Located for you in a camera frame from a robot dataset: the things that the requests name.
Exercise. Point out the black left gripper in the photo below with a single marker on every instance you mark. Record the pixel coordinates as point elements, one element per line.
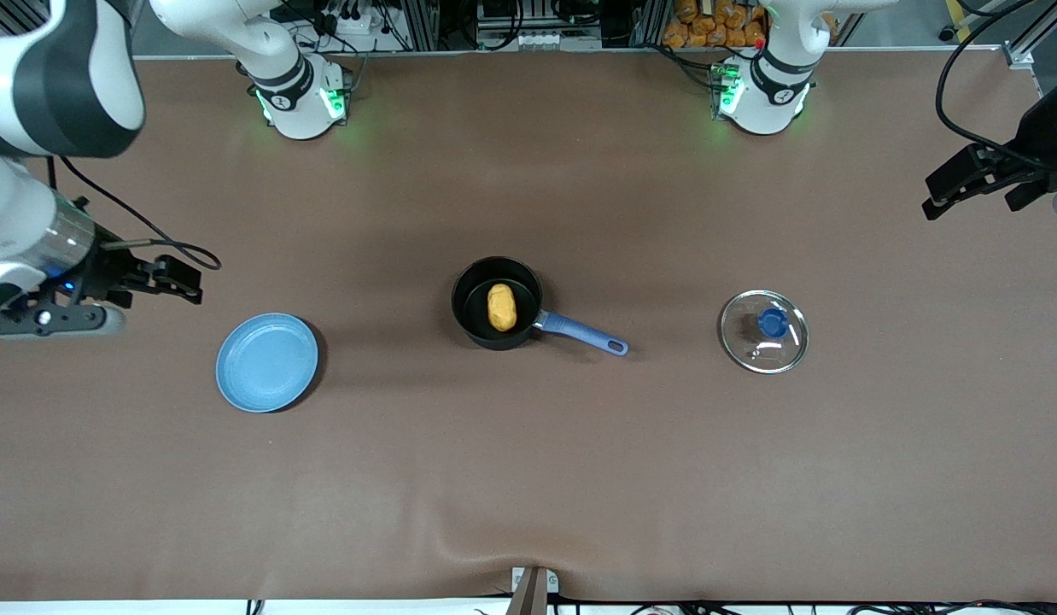
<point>1034,137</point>

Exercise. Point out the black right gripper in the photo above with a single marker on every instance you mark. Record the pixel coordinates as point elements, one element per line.
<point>107,270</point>

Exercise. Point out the glass lid with blue knob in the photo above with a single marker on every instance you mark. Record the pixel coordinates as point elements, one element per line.
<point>772,323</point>

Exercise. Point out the yellow potato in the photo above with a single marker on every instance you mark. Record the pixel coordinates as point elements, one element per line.
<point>502,307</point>

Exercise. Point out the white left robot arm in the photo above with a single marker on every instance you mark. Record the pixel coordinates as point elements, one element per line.
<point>767,107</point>

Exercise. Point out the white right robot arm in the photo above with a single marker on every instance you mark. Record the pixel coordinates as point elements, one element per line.
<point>298,111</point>

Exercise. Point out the blue plate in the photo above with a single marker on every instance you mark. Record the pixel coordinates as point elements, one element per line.
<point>268,363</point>

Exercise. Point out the orange toy food pile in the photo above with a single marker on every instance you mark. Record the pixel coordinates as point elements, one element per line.
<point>716,26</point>

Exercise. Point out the white power strip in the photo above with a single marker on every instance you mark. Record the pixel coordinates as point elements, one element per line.
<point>349,21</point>

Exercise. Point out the white terminal block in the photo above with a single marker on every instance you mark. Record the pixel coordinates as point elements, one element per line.
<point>541,38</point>

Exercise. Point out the aluminium frame profile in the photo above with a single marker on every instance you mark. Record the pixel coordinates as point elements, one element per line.
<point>1019,55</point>

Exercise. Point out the grey metal mount bracket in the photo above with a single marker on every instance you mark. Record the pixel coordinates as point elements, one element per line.
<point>533,589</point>

